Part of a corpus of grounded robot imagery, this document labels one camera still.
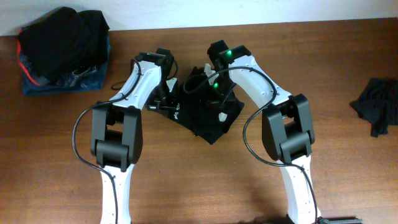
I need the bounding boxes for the black t-shirt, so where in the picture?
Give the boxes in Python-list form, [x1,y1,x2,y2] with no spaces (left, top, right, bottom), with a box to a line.
[159,67,244,144]

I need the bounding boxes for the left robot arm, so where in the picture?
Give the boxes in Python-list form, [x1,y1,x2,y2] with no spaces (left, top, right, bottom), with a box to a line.
[90,48,178,223]

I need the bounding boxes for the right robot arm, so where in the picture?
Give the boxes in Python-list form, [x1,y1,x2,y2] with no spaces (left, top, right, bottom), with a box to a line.
[207,40,321,223]

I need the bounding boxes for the folded blue jeans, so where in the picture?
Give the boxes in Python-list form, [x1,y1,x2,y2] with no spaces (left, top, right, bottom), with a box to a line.
[21,36,112,96]

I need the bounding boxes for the folded black garment on pile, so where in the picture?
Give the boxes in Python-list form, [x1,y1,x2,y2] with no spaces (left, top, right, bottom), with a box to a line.
[18,7,109,82]

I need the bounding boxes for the grey garment with pink trim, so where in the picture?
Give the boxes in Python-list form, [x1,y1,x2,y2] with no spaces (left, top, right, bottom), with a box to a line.
[17,30,50,88]

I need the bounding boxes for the crumpled dark navy garment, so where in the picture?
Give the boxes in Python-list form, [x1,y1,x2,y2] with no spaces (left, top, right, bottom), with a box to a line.
[350,78,397,138]

